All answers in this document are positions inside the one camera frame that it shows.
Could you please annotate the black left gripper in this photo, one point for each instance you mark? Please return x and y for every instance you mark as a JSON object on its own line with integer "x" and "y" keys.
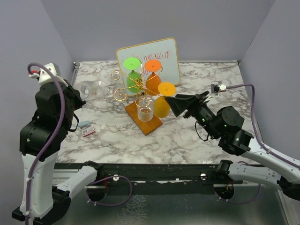
{"x": 79, "y": 102}

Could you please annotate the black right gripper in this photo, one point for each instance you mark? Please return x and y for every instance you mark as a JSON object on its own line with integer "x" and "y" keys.
{"x": 178, "y": 105}

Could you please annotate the clear wine glass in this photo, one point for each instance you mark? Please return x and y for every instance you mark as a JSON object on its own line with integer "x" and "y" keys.
{"x": 91, "y": 89}
{"x": 145, "y": 108}
{"x": 119, "y": 90}

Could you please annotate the yellow plastic wine glass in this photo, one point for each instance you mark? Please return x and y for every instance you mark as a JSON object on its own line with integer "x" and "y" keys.
{"x": 161, "y": 107}

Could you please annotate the orange plastic wine glass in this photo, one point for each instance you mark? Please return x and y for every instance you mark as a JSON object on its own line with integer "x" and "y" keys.
{"x": 153, "y": 81}

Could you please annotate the green plastic wine glass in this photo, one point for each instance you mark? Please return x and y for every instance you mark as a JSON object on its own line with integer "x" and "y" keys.
{"x": 134, "y": 66}

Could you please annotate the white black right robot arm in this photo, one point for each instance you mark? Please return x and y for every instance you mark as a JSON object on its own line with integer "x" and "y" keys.
{"x": 277, "y": 170}

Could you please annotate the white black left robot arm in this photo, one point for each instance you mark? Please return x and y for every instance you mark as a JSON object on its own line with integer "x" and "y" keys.
{"x": 40, "y": 141}

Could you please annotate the wooden rack base board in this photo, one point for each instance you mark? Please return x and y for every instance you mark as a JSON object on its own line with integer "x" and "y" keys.
{"x": 145, "y": 127}

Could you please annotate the light blue eraser block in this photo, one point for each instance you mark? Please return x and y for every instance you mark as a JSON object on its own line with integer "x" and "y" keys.
{"x": 83, "y": 124}

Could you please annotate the small red white box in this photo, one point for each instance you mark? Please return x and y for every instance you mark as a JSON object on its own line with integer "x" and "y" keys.
{"x": 88, "y": 131}

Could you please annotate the yellow framed whiteboard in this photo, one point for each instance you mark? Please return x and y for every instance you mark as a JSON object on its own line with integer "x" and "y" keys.
{"x": 164, "y": 50}

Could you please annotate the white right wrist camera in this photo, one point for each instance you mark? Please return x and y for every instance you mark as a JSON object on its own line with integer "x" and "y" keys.
{"x": 216, "y": 88}

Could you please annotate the gold wire wine glass rack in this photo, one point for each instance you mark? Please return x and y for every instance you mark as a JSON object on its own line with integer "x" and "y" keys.
{"x": 141, "y": 84}

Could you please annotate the black mounting rail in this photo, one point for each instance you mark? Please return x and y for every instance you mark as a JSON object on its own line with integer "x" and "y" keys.
{"x": 159, "y": 179}

